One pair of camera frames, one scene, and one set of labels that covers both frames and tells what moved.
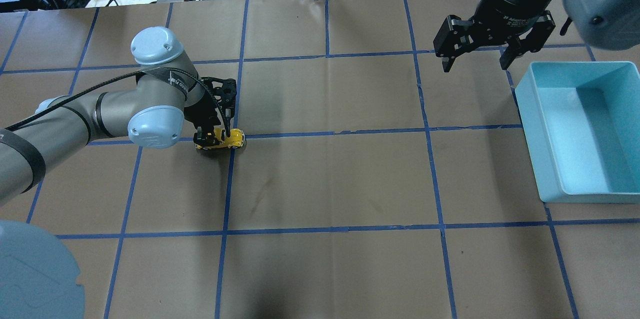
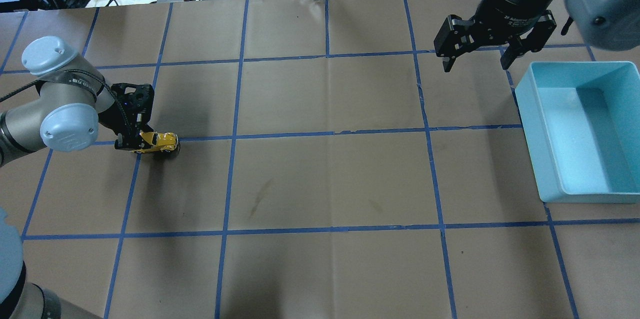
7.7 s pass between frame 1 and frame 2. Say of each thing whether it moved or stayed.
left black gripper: moved
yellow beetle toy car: moved
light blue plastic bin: stayed
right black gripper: stayed
